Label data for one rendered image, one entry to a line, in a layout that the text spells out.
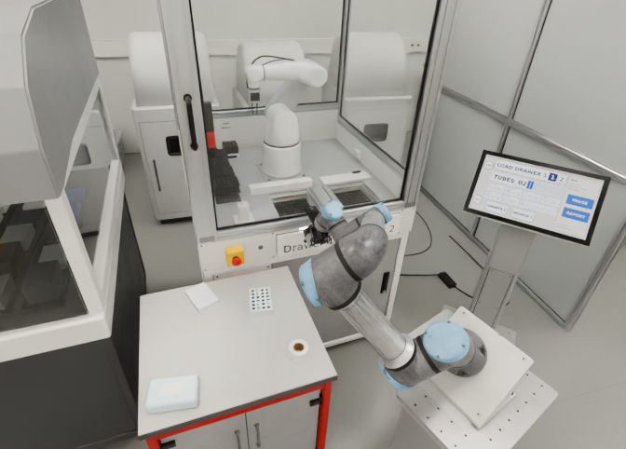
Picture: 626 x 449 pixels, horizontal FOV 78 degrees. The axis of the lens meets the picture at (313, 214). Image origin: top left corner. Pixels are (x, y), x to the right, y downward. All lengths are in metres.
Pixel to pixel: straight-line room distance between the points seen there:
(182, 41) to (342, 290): 0.86
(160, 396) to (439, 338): 0.84
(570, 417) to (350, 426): 1.14
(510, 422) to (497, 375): 0.15
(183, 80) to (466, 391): 1.31
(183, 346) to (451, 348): 0.89
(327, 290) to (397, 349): 0.31
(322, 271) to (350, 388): 1.39
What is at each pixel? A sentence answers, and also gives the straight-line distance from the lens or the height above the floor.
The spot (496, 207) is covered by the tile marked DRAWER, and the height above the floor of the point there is 1.01.
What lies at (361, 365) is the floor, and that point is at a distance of 2.38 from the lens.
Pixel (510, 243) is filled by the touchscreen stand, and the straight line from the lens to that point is 2.13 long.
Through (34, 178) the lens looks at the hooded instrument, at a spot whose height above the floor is 1.43.
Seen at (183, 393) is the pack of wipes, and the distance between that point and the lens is 1.35.
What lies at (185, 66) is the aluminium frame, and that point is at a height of 1.63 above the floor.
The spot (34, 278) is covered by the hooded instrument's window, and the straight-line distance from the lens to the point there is 1.41.
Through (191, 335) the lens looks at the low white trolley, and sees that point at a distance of 1.53.
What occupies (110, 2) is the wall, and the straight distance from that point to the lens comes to 4.54.
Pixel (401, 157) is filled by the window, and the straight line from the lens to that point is 1.75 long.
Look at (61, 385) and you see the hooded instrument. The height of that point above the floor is 0.53.
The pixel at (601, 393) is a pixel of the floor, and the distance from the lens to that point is 2.81.
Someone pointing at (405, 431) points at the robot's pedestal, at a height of 0.41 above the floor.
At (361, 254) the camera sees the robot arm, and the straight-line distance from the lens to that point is 0.94.
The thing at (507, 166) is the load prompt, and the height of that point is 1.16.
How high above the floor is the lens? 1.91
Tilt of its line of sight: 33 degrees down
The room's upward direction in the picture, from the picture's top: 3 degrees clockwise
